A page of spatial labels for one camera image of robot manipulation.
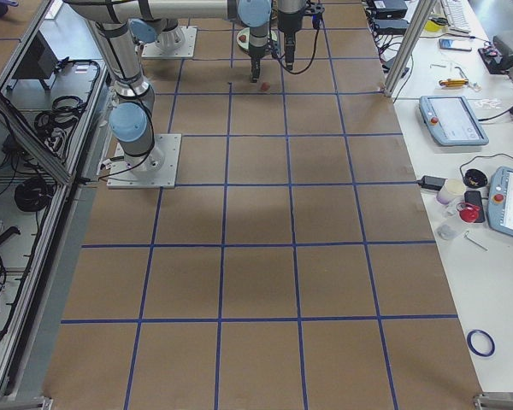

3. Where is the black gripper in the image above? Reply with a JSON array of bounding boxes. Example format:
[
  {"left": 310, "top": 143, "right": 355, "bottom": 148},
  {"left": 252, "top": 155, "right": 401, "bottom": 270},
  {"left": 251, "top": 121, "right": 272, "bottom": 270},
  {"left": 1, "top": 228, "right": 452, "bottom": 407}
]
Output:
[
  {"left": 248, "top": 27, "right": 295, "bottom": 83},
  {"left": 277, "top": 0, "right": 325, "bottom": 45}
]

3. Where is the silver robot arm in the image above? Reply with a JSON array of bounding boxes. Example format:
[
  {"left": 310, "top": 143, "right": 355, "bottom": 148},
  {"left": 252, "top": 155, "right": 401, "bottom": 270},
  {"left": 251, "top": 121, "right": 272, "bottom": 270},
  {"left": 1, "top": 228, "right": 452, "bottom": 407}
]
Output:
[
  {"left": 68, "top": 1, "right": 272, "bottom": 169},
  {"left": 130, "top": 1, "right": 324, "bottom": 83}
]

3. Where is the light green plate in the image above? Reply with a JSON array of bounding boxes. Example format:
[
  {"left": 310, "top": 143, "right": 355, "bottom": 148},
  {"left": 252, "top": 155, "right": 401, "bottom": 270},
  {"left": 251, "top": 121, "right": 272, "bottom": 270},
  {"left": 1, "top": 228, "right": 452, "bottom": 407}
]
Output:
[{"left": 236, "top": 26, "right": 279, "bottom": 58}]

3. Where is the smartphone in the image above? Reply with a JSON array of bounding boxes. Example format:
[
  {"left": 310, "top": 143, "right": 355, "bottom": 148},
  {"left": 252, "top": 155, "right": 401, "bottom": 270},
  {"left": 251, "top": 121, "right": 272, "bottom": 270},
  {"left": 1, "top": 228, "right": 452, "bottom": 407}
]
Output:
[{"left": 439, "top": 38, "right": 472, "bottom": 52}]

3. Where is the white keyboard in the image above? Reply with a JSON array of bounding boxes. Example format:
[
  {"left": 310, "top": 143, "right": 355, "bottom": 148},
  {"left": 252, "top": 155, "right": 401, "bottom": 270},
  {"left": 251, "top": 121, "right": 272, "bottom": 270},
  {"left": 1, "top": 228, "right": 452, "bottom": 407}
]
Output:
[{"left": 439, "top": 0, "right": 471, "bottom": 34}]

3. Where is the grey teach pendant far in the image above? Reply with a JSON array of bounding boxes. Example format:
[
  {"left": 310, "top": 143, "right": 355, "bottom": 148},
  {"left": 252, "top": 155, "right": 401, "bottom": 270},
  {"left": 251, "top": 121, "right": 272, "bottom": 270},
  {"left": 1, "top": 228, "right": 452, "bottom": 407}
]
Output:
[{"left": 419, "top": 96, "right": 489, "bottom": 146}]

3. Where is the grey teach pendant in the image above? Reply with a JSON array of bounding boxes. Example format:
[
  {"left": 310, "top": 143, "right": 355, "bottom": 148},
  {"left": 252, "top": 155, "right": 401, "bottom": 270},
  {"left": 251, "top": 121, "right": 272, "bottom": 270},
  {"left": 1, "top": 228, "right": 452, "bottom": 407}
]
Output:
[
  {"left": 486, "top": 167, "right": 513, "bottom": 237},
  {"left": 419, "top": 96, "right": 489, "bottom": 146}
]

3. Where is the black power adapter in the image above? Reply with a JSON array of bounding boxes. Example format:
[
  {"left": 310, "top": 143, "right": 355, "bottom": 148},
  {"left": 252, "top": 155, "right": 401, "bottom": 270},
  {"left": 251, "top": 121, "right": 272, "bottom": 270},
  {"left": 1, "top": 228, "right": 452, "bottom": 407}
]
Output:
[{"left": 416, "top": 175, "right": 446, "bottom": 191}]

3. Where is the white paper cup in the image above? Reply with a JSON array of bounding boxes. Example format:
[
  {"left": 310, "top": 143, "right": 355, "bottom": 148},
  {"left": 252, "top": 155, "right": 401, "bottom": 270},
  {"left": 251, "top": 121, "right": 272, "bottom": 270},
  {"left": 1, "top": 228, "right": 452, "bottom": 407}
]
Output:
[{"left": 436, "top": 179, "right": 467, "bottom": 205}]

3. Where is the black monitor box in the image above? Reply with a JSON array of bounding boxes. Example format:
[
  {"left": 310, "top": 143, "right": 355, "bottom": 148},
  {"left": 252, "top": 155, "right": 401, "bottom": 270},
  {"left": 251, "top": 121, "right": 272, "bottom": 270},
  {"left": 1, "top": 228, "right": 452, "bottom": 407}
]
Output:
[{"left": 8, "top": 31, "right": 59, "bottom": 91}]

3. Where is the black small bowl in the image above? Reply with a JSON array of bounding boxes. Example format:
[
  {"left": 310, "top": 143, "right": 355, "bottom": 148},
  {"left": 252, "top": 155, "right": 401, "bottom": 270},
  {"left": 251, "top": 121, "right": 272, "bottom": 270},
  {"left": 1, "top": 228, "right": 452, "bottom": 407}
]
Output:
[{"left": 463, "top": 168, "right": 488, "bottom": 189}]

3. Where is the red round tool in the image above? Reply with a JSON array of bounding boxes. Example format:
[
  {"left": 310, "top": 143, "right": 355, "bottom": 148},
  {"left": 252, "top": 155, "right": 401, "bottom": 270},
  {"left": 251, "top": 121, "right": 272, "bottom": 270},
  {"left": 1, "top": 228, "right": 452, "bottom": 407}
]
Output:
[{"left": 458, "top": 203, "right": 481, "bottom": 223}]

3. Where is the allen key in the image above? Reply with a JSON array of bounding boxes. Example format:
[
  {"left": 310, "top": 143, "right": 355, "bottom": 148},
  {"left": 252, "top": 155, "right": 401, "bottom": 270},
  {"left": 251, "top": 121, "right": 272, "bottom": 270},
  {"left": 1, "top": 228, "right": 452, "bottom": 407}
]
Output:
[{"left": 463, "top": 231, "right": 488, "bottom": 252}]

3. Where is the grey teach pendant near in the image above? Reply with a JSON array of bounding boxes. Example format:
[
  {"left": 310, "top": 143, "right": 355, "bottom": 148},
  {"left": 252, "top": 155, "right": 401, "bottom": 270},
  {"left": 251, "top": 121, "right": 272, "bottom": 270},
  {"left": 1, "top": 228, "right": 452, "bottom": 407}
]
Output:
[{"left": 486, "top": 167, "right": 513, "bottom": 237}]

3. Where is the blue tape roll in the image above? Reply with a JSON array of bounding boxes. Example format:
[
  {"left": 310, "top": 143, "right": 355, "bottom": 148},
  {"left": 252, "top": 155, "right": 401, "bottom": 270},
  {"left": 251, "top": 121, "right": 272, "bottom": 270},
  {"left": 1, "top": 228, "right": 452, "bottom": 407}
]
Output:
[{"left": 466, "top": 329, "right": 496, "bottom": 358}]

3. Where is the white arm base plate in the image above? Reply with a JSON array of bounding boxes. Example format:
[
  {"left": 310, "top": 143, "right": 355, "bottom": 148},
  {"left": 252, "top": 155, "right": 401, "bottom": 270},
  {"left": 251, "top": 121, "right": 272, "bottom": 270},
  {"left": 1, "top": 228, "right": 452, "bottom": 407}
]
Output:
[
  {"left": 142, "top": 26, "right": 198, "bottom": 60},
  {"left": 106, "top": 134, "right": 181, "bottom": 189}
]

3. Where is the aluminium frame post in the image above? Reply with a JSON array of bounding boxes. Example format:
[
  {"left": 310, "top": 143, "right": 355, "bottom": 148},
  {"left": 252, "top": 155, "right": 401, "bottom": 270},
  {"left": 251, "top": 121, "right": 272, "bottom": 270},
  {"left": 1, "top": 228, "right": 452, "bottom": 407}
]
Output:
[{"left": 383, "top": 0, "right": 436, "bottom": 97}]

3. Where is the yellow handled tool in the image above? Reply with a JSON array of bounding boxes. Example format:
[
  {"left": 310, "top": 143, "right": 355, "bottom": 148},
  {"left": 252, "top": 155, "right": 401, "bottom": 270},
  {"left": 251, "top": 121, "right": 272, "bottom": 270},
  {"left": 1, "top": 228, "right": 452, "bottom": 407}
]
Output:
[{"left": 439, "top": 79, "right": 469, "bottom": 88}]

